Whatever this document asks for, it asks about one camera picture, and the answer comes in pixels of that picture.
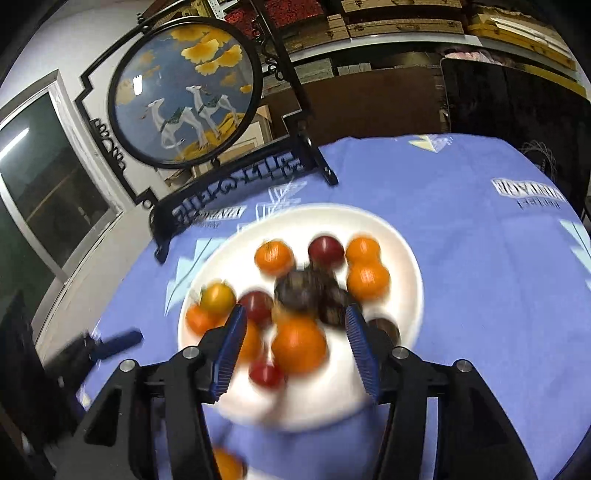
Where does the large orange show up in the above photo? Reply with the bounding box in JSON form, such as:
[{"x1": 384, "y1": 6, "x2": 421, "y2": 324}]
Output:
[
  {"x1": 346, "y1": 263, "x2": 391, "y2": 302},
  {"x1": 271, "y1": 318, "x2": 328, "y2": 374}
]

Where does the dark water chestnut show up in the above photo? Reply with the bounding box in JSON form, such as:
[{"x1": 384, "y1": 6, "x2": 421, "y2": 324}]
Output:
[
  {"x1": 274, "y1": 270, "x2": 325, "y2": 315},
  {"x1": 318, "y1": 286, "x2": 358, "y2": 328}
]

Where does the window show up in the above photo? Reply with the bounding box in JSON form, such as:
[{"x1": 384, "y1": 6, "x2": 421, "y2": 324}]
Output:
[{"x1": 0, "y1": 69, "x2": 124, "y2": 296}]

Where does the orange tangerine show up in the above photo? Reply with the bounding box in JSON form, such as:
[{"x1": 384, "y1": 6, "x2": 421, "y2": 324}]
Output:
[
  {"x1": 235, "y1": 318, "x2": 263, "y2": 366},
  {"x1": 345, "y1": 236, "x2": 382, "y2": 266},
  {"x1": 211, "y1": 447, "x2": 247, "y2": 480},
  {"x1": 254, "y1": 239, "x2": 295, "y2": 277}
]

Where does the brown cabinet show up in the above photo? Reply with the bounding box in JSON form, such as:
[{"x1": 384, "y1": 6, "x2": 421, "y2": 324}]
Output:
[{"x1": 272, "y1": 62, "x2": 450, "y2": 145}]

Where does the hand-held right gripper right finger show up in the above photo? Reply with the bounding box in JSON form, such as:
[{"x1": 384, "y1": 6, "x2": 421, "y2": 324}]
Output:
[{"x1": 345, "y1": 304, "x2": 539, "y2": 480}]

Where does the shelf of flat boxes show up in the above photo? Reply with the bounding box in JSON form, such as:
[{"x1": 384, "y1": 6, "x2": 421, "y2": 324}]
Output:
[{"x1": 203, "y1": 0, "x2": 580, "y2": 86}]

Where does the round deer picture table screen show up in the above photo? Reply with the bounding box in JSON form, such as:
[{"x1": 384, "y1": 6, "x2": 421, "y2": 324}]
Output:
[{"x1": 76, "y1": 0, "x2": 340, "y2": 265}]

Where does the blue printed tablecloth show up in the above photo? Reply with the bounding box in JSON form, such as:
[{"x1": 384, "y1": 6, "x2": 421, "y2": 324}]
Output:
[{"x1": 78, "y1": 133, "x2": 591, "y2": 480}]

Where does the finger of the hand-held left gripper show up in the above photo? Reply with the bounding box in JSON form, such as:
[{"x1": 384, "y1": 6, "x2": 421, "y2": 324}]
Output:
[{"x1": 91, "y1": 329, "x2": 143, "y2": 363}]

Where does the white oval plate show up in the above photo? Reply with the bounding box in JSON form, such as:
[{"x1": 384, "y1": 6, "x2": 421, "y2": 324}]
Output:
[{"x1": 178, "y1": 203, "x2": 424, "y2": 432}]

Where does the yellow plum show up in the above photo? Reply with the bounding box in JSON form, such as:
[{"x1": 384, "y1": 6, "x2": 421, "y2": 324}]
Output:
[{"x1": 200, "y1": 282, "x2": 237, "y2": 315}]

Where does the black flat panel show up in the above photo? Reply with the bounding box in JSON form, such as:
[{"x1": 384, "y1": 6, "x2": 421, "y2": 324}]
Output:
[{"x1": 441, "y1": 56, "x2": 591, "y2": 141}]

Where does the small red plum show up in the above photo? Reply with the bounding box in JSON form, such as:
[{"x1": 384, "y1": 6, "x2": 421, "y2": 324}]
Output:
[{"x1": 248, "y1": 360, "x2": 286, "y2": 388}]

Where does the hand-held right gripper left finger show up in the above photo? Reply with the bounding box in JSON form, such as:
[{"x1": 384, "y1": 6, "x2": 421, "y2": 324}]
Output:
[{"x1": 68, "y1": 305, "x2": 249, "y2": 480}]

